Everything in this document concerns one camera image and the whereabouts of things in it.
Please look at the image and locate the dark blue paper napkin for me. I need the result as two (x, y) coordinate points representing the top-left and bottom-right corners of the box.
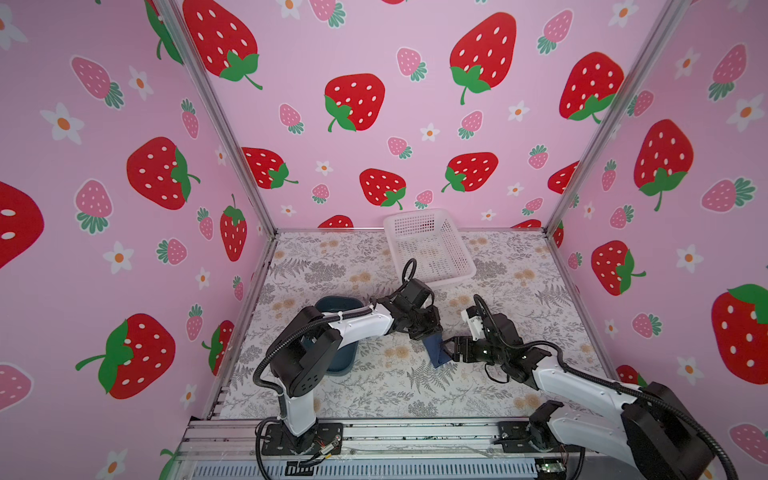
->
(422, 332), (452, 369)

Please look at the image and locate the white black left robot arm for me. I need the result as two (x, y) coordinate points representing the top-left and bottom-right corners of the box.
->
(253, 278), (442, 440)

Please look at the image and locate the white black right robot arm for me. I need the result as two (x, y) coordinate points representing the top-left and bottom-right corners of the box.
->
(441, 307), (739, 479)

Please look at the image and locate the white perforated plastic basket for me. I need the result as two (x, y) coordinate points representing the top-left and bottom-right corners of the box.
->
(383, 209), (476, 288)

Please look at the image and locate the dark teal plastic tray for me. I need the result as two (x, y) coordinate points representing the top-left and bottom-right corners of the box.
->
(314, 296), (364, 376)

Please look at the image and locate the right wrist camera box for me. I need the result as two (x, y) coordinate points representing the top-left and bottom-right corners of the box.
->
(461, 306), (485, 341)

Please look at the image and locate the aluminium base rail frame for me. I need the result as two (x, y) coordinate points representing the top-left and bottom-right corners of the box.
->
(164, 416), (682, 480)

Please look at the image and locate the aluminium corner post right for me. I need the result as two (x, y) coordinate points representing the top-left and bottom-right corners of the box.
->
(543, 0), (690, 240)

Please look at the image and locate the aluminium corner post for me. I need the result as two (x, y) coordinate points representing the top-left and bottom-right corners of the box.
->
(157, 0), (278, 239)
(543, 0), (690, 240)

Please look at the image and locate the aluminium corner post left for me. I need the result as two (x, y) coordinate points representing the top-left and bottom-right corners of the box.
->
(157, 0), (278, 239)

